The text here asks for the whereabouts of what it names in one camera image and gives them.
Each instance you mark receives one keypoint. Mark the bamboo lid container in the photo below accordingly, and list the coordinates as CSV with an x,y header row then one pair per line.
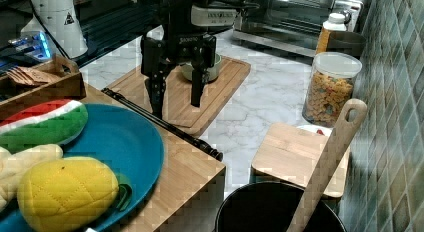
x,y
289,153

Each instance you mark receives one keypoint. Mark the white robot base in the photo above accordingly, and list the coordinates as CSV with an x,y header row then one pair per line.
x,y
57,18

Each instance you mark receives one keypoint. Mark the wooden cutlery pieces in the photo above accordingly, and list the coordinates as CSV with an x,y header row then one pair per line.
x,y
31,77

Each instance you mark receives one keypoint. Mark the grey cup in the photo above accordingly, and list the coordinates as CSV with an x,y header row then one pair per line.
x,y
346,42

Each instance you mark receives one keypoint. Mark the plush watermelon slice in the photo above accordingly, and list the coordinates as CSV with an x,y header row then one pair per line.
x,y
54,122

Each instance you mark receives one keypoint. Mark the black utensil pot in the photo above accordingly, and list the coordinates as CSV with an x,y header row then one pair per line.
x,y
269,207

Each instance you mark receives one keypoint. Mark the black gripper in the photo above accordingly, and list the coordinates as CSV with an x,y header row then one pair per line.
x,y
182,42

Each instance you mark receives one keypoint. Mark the wooden tray with handles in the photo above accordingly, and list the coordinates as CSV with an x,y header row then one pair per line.
x,y
69,85

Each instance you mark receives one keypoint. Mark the white capped bottle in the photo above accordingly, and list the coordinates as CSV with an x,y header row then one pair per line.
x,y
334,22

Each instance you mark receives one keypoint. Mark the clear cereal jar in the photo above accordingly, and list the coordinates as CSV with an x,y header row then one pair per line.
x,y
331,86

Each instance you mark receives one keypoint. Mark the blue plate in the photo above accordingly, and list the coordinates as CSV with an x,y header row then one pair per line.
x,y
129,144

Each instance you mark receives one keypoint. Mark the cream plush toy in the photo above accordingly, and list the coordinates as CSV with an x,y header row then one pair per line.
x,y
14,166

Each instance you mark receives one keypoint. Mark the silver toaster oven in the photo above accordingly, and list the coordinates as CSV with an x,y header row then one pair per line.
x,y
294,25

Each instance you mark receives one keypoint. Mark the yellow plush pineapple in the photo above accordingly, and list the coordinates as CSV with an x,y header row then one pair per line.
x,y
66,194

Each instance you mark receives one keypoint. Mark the bamboo cutting board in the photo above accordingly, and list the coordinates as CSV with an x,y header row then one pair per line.
x,y
177,108

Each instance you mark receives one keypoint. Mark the wooden spatula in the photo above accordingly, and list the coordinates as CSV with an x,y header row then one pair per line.
x,y
351,117

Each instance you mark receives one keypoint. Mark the green ceramic bowl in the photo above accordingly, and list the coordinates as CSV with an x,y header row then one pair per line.
x,y
213,72

